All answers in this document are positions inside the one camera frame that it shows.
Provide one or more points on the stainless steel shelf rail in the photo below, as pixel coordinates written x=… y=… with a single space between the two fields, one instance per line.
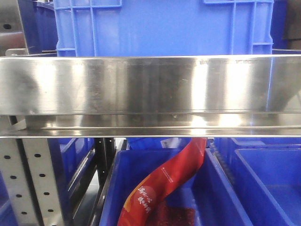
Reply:
x=176 y=96

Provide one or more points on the red printed bag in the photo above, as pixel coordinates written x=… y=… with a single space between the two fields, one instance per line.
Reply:
x=160 y=183

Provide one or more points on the blue bin lower right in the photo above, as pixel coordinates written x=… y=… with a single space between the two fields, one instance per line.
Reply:
x=265 y=173

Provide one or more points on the perforated steel upright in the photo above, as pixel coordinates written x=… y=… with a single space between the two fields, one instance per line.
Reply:
x=33 y=172

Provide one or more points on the light blue crate on shelf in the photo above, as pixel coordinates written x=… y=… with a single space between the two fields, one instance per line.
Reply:
x=141 y=28

